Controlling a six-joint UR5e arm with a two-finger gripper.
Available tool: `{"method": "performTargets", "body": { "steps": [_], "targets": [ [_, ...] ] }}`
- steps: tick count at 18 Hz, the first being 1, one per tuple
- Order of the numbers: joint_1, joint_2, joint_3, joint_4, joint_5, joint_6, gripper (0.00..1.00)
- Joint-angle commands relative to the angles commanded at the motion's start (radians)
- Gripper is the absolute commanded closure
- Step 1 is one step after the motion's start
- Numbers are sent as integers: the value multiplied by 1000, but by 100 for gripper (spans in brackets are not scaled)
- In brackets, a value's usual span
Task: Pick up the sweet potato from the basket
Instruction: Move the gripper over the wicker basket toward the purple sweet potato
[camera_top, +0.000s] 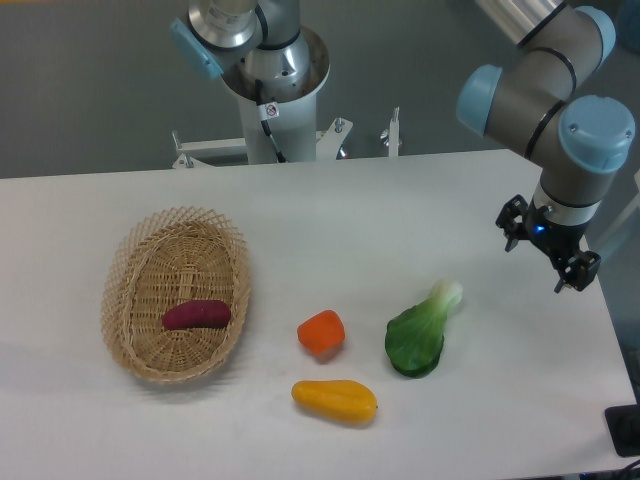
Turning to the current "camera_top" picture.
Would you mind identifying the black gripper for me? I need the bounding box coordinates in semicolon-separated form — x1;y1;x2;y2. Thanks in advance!
495;195;601;293

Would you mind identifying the purple sweet potato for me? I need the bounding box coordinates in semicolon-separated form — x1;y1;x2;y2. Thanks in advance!
162;300;232;330

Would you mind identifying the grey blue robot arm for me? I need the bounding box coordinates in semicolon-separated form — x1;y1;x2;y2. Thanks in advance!
170;1;636;291

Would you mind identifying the woven wicker basket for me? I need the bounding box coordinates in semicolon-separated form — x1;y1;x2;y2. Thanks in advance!
101;207;251;384

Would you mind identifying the green bok choy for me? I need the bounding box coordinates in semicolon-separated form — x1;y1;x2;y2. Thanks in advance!
384;279;463;378

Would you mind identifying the black device at table edge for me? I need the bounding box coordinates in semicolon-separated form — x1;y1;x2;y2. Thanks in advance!
604;404;639;458

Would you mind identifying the orange bell pepper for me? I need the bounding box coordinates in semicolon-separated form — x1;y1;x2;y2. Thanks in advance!
297;310;346;355

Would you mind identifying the yellow papaya fruit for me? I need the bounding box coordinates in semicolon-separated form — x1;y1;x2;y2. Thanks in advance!
291;380;378;424

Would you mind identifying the black cable on pedestal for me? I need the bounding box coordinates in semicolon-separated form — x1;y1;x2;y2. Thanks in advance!
253;78;288;164

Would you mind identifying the white metal base frame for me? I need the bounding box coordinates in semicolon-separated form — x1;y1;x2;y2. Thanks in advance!
171;106;404;170

